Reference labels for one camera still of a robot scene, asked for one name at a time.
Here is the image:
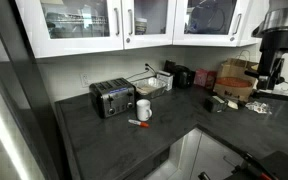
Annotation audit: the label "white patterned box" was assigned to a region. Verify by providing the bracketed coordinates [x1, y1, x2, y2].
[155, 70, 175, 92]

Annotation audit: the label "red carton box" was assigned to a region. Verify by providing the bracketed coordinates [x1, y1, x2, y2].
[205, 70, 219, 91]

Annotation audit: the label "black power cable on wall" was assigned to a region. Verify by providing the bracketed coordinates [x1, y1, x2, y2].
[125, 62, 159, 81]

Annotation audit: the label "black coffee maker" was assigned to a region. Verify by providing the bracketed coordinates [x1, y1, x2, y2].
[173, 64, 196, 90]

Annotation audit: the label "pink carton box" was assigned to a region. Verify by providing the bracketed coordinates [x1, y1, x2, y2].
[193, 68, 209, 88]

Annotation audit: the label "white corner glass cabinet door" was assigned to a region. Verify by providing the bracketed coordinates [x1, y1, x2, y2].
[172, 0, 254, 48]

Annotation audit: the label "black mounting rail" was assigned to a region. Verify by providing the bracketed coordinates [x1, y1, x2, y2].
[251, 90, 288, 105]

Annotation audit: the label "white upper cabinets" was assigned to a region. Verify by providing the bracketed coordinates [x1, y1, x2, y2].
[14, 0, 125, 60]

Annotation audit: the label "black and red clamp tool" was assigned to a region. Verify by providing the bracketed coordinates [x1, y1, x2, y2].
[197, 151, 279, 180]

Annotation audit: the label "crumpled plastic wrapper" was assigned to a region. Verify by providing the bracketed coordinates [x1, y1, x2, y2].
[244, 100, 273, 116]

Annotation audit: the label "white lower cabinet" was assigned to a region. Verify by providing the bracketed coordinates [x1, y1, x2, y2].
[143, 127, 248, 180]

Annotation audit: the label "silver four-slot toaster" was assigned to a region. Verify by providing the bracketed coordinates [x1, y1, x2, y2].
[88, 77, 137, 119]

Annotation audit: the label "small black box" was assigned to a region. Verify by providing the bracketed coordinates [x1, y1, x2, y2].
[204, 95, 229, 114]

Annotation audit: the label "white ceramic mug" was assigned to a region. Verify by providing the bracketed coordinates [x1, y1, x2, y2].
[136, 98, 153, 122]

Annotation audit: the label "black camera on stand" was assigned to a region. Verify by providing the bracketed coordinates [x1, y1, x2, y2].
[244, 69, 262, 80]

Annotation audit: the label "brown paper bag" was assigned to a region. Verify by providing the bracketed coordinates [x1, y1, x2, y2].
[212, 49, 260, 103]

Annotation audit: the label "jar inside cabinet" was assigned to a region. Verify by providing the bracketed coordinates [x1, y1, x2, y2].
[134, 17, 149, 36]

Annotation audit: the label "red and white marker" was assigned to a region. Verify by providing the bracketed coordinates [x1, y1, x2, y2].
[127, 118, 150, 128]

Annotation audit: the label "white paper scrap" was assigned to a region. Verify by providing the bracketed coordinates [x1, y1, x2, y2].
[226, 99, 240, 111]

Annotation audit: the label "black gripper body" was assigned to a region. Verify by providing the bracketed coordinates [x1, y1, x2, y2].
[257, 29, 288, 62]

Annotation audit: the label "dark refrigerator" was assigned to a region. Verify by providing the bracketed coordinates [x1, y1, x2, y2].
[0, 0, 72, 180]

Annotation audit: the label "narrow white glass cabinet door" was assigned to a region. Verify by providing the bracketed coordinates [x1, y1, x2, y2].
[121, 0, 178, 51]

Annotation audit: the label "white wall outlet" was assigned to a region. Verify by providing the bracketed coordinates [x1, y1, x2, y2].
[79, 72, 90, 89]

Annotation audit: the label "dark bag inside cabinet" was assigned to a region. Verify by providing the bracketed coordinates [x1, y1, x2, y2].
[185, 0, 227, 35]

